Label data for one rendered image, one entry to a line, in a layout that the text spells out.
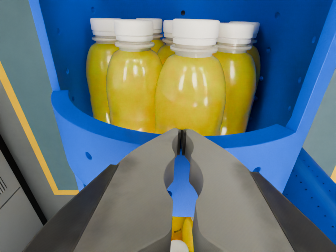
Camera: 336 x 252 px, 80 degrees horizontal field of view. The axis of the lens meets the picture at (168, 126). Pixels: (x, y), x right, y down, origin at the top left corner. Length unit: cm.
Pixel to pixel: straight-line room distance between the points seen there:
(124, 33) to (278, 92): 21
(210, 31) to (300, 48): 14
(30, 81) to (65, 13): 147
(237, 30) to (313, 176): 96
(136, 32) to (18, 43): 151
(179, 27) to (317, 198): 95
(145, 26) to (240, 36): 9
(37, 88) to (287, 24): 161
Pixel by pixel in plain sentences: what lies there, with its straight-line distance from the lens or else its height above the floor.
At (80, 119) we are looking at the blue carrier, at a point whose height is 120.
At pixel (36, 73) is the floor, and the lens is 169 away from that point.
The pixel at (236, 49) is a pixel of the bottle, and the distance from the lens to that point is 23.
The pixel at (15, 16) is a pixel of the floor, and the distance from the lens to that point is 166.
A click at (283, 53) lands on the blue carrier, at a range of 31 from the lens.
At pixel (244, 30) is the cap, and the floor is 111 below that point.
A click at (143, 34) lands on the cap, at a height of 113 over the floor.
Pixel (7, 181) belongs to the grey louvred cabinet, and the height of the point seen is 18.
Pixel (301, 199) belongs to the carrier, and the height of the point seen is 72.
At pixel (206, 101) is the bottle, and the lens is 17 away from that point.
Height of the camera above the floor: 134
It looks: 61 degrees down
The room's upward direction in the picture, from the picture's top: 174 degrees counter-clockwise
